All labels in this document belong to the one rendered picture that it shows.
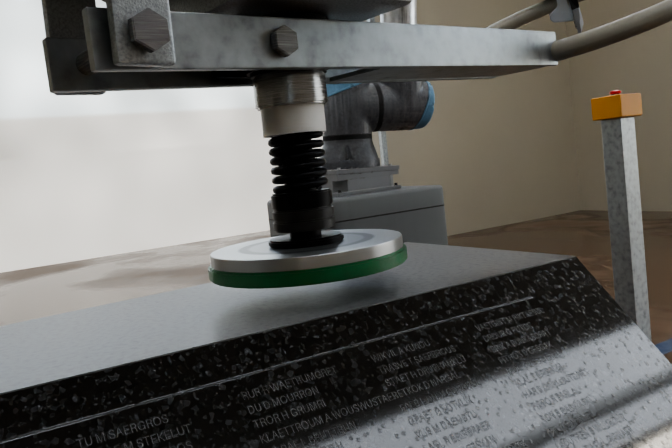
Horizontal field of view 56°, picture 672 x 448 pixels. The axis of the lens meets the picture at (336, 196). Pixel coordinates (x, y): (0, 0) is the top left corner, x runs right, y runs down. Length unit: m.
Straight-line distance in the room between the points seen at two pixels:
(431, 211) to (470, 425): 1.29
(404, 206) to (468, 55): 1.00
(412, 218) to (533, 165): 6.42
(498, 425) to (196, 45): 0.43
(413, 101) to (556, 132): 6.67
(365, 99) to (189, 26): 1.32
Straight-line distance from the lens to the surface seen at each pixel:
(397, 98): 1.90
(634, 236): 2.45
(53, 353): 0.63
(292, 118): 0.67
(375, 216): 1.73
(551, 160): 8.42
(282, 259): 0.60
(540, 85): 8.39
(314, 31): 0.66
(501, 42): 0.90
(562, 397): 0.67
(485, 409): 0.62
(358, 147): 1.84
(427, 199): 1.84
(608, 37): 0.99
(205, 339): 0.58
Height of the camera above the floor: 0.95
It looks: 3 degrees down
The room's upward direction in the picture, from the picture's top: 6 degrees counter-clockwise
